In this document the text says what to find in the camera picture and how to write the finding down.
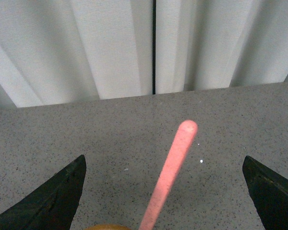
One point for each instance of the pink chopstick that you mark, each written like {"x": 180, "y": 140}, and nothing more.
{"x": 180, "y": 146}

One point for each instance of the brown wooden chopstick holder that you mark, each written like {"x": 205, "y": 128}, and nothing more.
{"x": 107, "y": 227}

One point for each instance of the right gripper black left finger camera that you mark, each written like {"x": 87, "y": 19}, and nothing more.
{"x": 51, "y": 206}

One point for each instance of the white curtain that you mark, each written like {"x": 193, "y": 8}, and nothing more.
{"x": 61, "y": 51}

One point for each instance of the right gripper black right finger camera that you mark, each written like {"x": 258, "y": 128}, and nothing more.
{"x": 269, "y": 193}

